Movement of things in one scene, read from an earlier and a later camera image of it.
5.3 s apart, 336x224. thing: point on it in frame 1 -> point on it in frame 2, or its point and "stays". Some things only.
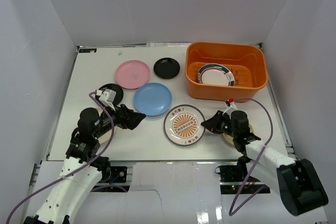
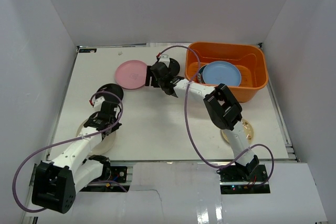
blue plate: x=153 y=99 -> x=222 y=72
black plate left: x=119 y=95 stays
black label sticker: x=87 y=50 stays
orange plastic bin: x=247 y=62 stays
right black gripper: x=212 y=124 -> x=149 y=74
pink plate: x=132 y=74 stays
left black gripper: x=124 y=116 -> x=105 y=107
